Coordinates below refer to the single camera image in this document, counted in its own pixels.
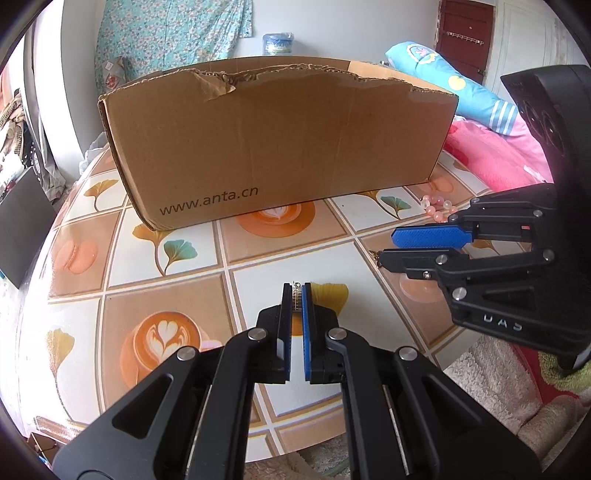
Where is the pink floral blanket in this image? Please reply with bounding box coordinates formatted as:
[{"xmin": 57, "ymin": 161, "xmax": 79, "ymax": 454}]
[{"xmin": 441, "ymin": 115, "xmax": 555, "ymax": 195}]

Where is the pink bead bracelet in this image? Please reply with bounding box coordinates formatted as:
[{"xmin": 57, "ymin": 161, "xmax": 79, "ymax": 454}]
[{"xmin": 419, "ymin": 195, "xmax": 460, "ymax": 224}]

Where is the pile of clothes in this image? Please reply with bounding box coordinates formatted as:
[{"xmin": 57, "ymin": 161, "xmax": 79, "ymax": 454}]
[{"xmin": 0, "ymin": 88, "xmax": 35, "ymax": 185}]

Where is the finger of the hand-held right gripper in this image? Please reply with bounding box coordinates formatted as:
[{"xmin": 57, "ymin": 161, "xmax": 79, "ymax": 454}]
[
  {"xmin": 379, "ymin": 244, "xmax": 559, "ymax": 319},
  {"xmin": 392, "ymin": 184, "xmax": 561, "ymax": 250}
]

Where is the teal floral wall cloth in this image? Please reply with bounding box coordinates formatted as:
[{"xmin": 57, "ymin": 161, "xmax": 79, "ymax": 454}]
[{"xmin": 95, "ymin": 0, "xmax": 254, "ymax": 84}]

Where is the blue cartoon pillow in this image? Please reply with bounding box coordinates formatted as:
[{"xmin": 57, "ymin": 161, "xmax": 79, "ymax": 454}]
[{"xmin": 385, "ymin": 41, "xmax": 520, "ymax": 136}]

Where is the white hook rack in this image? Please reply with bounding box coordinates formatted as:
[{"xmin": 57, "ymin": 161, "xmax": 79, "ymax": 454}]
[{"xmin": 445, "ymin": 30, "xmax": 483, "ymax": 47}]

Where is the brown cardboard box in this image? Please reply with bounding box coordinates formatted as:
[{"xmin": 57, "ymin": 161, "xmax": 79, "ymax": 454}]
[{"xmin": 98, "ymin": 56, "xmax": 459, "ymax": 232}]

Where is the white plastic bag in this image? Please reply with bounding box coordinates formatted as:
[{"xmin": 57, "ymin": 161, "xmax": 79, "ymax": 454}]
[{"xmin": 78, "ymin": 131, "xmax": 112, "ymax": 176}]

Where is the patterned tablecloth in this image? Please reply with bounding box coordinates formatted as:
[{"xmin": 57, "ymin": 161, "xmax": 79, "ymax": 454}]
[{"xmin": 16, "ymin": 138, "xmax": 550, "ymax": 464}]

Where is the dark grey cabinet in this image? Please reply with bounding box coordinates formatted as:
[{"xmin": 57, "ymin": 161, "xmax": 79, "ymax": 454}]
[{"xmin": 0, "ymin": 166, "xmax": 58, "ymax": 289}]

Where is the dark red door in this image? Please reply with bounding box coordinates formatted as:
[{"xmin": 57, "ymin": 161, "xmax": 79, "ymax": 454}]
[{"xmin": 436, "ymin": 0, "xmax": 495, "ymax": 86}]

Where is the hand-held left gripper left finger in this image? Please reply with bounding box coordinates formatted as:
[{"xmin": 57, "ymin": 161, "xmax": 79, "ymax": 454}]
[{"xmin": 51, "ymin": 282, "xmax": 296, "ymax": 480}]

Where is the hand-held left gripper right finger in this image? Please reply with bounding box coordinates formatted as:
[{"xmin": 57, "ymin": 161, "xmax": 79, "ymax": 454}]
[{"xmin": 302, "ymin": 281, "xmax": 541, "ymax": 480}]

